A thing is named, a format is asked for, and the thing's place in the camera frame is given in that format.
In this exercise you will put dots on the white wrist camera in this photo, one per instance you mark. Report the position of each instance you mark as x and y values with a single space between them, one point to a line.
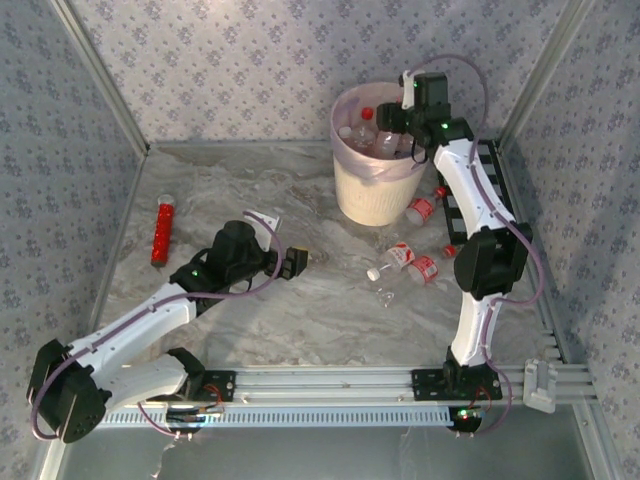
407 92
267 222

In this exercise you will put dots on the aluminium side rail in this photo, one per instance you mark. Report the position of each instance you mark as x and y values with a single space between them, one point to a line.
117 240
552 335

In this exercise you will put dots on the left controller board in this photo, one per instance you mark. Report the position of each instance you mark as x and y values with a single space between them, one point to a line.
185 417

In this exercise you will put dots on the purple plastic bin liner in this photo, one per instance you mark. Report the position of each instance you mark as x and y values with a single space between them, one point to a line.
345 160

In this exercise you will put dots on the black grey checkerboard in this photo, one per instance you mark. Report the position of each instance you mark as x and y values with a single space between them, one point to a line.
492 175

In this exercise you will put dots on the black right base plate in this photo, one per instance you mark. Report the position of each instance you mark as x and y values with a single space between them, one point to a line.
427 385

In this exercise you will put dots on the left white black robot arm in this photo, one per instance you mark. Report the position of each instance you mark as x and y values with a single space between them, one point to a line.
130 320

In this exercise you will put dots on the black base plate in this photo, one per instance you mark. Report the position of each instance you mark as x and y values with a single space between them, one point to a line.
427 385
222 387

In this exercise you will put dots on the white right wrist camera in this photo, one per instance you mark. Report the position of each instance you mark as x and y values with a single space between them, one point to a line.
407 92

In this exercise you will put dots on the grey plastic clamp block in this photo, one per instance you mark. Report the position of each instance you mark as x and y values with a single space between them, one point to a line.
539 387

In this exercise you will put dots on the controller board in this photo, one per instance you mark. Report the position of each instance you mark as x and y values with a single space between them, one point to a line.
185 417
465 417

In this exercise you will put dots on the aluminium mounting rail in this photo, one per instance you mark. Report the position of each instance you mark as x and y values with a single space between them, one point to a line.
320 385

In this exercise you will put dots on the grey metal sheet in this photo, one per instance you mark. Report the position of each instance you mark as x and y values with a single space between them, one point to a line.
320 455

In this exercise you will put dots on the crushed clear plastic bottle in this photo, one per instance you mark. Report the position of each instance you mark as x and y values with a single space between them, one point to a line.
385 297

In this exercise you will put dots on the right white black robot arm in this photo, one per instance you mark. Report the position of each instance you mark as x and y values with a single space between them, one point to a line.
475 200

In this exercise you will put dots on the cream plastic waste bin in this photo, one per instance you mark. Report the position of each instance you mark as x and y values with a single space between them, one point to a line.
365 200

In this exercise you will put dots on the right controller board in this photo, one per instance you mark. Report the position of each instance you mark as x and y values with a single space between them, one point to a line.
465 417

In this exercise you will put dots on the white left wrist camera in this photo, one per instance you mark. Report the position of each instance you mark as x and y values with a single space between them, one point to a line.
267 222

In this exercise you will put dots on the red glitter tube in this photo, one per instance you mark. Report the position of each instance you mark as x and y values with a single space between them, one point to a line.
162 230

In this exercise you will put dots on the milky white red-label bottle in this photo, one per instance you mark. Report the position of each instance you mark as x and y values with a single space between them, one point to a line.
387 144

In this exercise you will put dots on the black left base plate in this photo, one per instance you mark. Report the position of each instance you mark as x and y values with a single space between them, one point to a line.
222 387

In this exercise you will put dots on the white-capped red-label plastic bottle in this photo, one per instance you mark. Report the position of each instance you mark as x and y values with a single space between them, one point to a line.
345 132
400 255

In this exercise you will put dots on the aluminium frame post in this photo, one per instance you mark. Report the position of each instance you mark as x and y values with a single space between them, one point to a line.
111 92
543 75

